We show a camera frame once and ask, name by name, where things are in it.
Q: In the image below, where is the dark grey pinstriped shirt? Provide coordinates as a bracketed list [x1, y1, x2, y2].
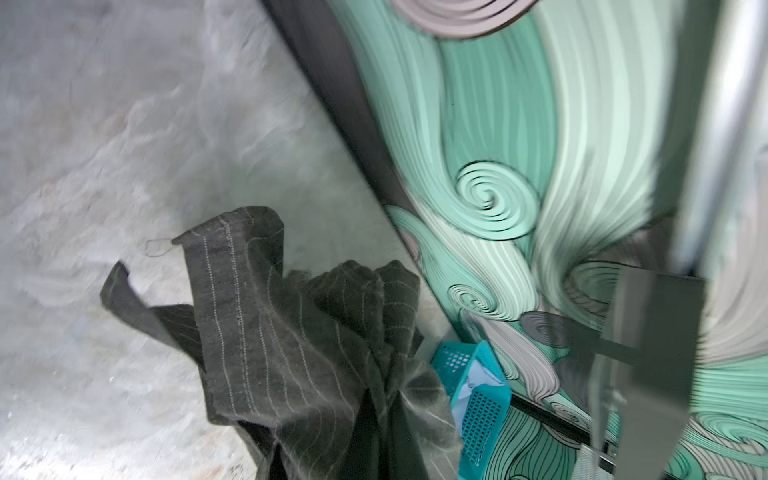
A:
[100, 206, 462, 479]

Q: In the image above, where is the teal plastic basket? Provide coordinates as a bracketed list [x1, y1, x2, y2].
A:
[431, 341, 512, 480]

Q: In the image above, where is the light blue shirt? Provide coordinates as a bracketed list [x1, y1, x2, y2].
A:
[451, 359, 503, 434]

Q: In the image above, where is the clear acrylic wall holder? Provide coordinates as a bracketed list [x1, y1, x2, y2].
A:
[588, 267, 706, 479]

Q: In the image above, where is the aluminium rail right wall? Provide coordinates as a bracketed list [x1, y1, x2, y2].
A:
[667, 1, 767, 276]

